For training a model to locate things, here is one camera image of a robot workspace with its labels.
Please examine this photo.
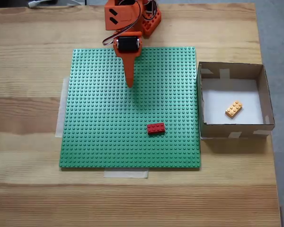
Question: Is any yellow lego block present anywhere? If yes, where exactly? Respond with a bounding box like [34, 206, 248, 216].
[224, 99, 243, 120]

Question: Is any red lego block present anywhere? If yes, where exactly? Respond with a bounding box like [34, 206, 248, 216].
[146, 122, 167, 136]

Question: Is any green lego baseplate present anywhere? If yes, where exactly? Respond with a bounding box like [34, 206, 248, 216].
[58, 46, 202, 171]

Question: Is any cardboard box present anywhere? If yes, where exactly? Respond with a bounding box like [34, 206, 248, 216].
[196, 61, 276, 141]

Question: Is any masking tape strip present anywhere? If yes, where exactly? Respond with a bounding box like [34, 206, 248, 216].
[54, 76, 71, 139]
[103, 169, 149, 179]

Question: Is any white paper sheet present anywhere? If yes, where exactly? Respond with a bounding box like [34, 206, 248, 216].
[201, 79, 265, 125]

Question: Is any black white red servo cable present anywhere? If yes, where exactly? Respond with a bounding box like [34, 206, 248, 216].
[102, 1, 143, 46]

